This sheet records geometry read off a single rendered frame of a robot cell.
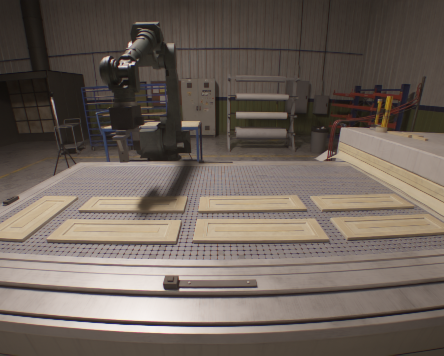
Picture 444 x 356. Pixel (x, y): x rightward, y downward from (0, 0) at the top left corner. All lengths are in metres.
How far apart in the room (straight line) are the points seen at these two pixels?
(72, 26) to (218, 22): 5.45
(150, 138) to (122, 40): 7.58
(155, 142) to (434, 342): 2.56
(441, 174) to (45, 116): 10.88
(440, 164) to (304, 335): 1.48
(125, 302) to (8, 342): 0.58
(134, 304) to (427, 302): 1.07
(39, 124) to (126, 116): 9.67
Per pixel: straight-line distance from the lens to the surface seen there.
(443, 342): 1.44
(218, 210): 1.31
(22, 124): 11.49
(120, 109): 1.41
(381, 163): 2.39
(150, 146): 2.59
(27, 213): 1.74
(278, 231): 1.16
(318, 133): 6.62
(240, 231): 1.13
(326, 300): 0.95
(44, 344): 1.22
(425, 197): 2.03
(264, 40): 9.35
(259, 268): 0.96
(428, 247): 1.43
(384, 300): 1.05
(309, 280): 0.96
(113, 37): 10.05
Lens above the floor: 1.53
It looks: 21 degrees down
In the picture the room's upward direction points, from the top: straight up
